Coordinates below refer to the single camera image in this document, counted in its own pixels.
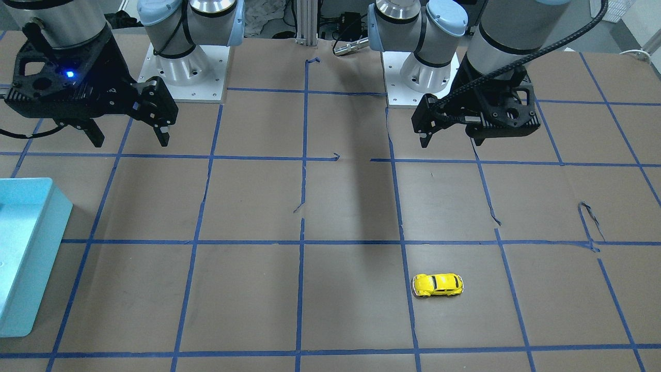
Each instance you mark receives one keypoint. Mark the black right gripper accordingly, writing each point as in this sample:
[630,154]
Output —
[116,77]

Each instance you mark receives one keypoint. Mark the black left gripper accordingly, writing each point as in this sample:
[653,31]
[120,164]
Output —
[461,93]

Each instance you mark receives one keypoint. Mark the light blue plastic bin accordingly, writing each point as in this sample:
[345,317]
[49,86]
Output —
[34,216]

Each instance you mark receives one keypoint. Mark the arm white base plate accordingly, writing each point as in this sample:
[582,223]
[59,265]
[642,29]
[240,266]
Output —
[200,77]
[407,79]

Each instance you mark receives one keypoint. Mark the yellow toy beetle car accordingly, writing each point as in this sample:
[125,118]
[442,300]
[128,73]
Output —
[440,284]

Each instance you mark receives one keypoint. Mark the aluminium frame post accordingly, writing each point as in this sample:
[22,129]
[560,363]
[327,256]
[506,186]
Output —
[307,17]

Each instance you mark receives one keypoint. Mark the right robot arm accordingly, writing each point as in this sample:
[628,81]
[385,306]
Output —
[174,28]

